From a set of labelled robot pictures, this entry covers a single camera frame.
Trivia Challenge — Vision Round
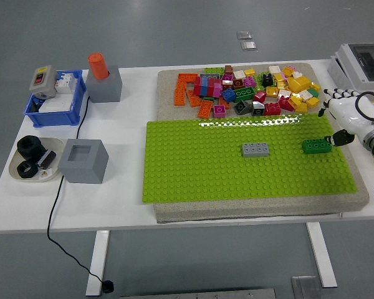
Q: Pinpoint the grey building brick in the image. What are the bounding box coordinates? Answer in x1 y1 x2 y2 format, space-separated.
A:
241 142 271 158

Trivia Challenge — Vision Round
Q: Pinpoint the brown sanding drum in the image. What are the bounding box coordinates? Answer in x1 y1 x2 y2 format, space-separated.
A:
36 149 58 168

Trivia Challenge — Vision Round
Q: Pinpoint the black power cord with plug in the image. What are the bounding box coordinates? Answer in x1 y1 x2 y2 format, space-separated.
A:
46 94 116 293

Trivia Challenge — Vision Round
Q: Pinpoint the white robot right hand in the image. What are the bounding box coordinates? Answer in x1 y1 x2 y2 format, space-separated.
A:
317 88 374 148

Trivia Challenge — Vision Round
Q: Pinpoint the blue plastic bin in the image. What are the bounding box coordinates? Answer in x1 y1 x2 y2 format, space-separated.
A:
24 69 88 128

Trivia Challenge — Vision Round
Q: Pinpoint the grey push-button switch box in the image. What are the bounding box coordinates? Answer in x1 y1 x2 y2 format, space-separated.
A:
29 64 58 98

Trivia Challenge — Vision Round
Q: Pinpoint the long grey metal plate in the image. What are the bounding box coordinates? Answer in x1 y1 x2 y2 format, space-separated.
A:
120 288 277 299

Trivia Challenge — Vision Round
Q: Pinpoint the white table leg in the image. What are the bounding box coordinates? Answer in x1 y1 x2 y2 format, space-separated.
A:
85 229 110 297
305 221 339 288

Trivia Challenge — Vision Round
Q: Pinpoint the orange cylinder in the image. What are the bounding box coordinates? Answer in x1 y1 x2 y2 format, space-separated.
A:
87 52 110 80

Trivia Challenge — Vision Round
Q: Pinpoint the silver slope brick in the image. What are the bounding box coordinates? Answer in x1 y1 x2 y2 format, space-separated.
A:
251 100 266 116

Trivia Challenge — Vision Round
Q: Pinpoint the large yellow building brick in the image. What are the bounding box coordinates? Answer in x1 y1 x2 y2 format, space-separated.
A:
285 75 311 92

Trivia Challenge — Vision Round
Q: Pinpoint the cream oval tray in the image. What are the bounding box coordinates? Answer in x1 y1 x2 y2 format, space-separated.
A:
8 136 66 182

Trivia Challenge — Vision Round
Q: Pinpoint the blue square brick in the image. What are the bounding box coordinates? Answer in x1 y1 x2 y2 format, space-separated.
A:
221 88 237 103

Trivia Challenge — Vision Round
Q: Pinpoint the dark green building brick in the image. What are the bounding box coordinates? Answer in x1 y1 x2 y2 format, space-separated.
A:
234 87 257 100
301 139 333 155

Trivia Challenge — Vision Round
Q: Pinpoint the dark grey slope brick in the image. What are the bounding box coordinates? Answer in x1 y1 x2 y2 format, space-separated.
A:
234 100 252 115

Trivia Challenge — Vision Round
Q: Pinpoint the green studded baseplate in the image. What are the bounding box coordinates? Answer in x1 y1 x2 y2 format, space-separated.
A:
141 112 358 205

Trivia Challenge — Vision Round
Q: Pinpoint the grey block with square hole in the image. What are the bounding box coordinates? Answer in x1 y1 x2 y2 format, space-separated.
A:
57 138 110 185

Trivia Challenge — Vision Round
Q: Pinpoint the large black hex nut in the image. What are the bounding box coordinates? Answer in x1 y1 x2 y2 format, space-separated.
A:
17 134 45 161

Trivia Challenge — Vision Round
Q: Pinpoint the white electrical enclosure box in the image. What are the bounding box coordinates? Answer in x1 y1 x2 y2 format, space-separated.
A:
327 42 374 107

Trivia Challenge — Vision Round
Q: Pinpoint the grey-brown foam mat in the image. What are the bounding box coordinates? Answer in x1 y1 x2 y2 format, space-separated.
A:
155 62 371 224

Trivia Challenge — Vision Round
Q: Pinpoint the grey block with round hole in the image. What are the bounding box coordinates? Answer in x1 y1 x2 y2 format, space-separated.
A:
85 64 123 103

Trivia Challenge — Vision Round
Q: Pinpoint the white switch panel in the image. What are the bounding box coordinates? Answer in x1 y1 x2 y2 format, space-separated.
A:
38 93 75 113

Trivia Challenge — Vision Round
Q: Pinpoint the short grey metal plate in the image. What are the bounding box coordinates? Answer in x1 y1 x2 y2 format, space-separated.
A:
291 275 322 299

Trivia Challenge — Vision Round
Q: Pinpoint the small black hex nut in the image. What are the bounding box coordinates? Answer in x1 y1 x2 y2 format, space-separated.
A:
16 159 39 179

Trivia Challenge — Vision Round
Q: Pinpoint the white circuit breaker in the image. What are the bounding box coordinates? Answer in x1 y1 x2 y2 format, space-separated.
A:
55 72 75 94

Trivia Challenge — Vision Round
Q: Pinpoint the red building brick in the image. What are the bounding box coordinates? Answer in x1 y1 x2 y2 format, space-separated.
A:
263 102 282 116
278 97 294 112

